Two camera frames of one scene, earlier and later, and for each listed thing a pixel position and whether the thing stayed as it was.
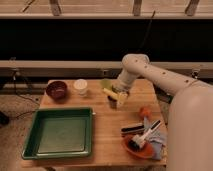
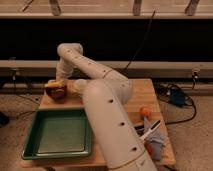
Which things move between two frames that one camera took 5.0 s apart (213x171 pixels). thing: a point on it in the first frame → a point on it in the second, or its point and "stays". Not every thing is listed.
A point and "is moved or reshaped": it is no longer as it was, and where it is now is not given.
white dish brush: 139,139 stays
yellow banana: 110,93 is moved or reshaped
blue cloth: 157,140 stays
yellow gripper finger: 122,96 → 52,84
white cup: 81,85 stays
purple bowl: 57,90 stays
